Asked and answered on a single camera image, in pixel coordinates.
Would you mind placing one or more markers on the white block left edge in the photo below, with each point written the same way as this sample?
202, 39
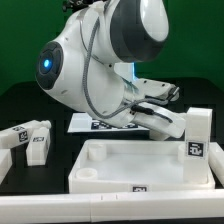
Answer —
5, 163

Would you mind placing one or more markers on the white marker sheet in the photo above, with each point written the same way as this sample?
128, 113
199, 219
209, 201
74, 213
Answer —
83, 123

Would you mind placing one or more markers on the white front rail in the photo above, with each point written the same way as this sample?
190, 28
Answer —
99, 207

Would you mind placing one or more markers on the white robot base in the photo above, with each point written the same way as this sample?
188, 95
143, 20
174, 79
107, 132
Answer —
125, 70

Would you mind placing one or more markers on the black camera stand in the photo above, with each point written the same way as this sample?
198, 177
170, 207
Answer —
75, 5

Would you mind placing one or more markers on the white desk tabletop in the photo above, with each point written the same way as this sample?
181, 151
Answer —
108, 166

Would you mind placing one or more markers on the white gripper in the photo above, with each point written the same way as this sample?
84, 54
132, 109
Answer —
157, 118

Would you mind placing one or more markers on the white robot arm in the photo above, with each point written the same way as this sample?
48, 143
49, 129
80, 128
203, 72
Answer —
77, 67

